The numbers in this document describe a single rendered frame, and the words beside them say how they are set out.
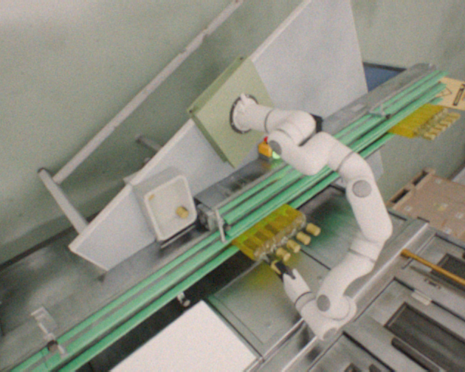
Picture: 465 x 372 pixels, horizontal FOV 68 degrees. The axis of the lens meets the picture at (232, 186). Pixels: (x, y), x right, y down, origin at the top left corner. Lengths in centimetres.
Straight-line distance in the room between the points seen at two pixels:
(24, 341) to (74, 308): 17
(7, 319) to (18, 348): 45
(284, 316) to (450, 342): 54
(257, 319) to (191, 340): 24
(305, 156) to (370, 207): 24
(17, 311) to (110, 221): 68
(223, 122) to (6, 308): 124
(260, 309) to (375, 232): 55
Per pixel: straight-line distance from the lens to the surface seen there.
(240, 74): 134
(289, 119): 117
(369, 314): 142
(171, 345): 136
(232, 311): 138
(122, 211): 131
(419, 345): 139
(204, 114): 126
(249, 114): 130
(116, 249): 139
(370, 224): 104
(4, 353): 140
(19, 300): 186
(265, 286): 142
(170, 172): 129
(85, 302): 136
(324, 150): 112
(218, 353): 130
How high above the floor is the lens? 181
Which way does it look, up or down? 43 degrees down
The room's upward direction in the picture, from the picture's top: 121 degrees clockwise
